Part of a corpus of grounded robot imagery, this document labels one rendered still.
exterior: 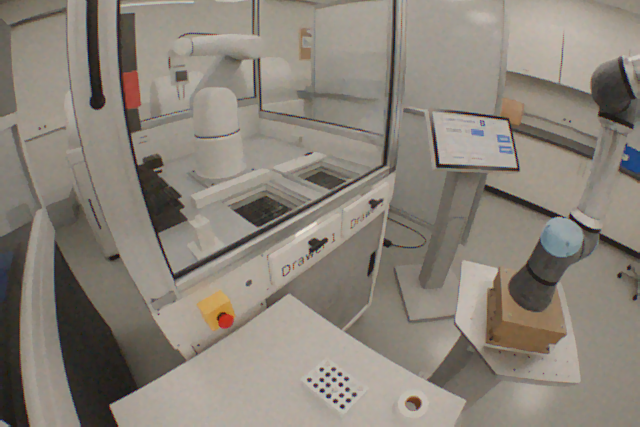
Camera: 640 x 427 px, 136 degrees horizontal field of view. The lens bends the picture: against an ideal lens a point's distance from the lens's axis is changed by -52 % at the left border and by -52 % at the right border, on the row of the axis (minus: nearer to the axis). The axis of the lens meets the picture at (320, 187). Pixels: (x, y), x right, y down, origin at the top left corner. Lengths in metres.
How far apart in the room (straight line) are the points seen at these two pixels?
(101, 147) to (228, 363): 0.55
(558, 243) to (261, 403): 0.77
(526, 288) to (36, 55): 4.30
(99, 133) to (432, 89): 2.16
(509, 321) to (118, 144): 0.90
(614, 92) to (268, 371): 0.99
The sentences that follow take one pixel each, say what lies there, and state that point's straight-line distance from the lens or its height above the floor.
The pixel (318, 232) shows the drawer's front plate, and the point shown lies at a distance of 0.80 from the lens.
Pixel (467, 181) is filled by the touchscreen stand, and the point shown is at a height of 0.85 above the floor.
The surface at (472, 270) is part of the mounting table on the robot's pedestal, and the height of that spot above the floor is 0.76.
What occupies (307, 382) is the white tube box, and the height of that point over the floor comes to 0.80.
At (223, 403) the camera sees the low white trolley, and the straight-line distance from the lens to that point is 0.68.
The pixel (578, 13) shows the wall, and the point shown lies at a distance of 4.23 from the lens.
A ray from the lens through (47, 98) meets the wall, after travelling 3.83.
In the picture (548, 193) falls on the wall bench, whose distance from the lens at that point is 3.55.
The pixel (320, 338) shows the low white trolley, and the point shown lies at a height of 0.76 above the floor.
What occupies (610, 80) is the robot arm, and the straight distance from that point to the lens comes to 0.70.
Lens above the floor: 1.39
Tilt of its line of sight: 27 degrees down
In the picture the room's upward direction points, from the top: 1 degrees clockwise
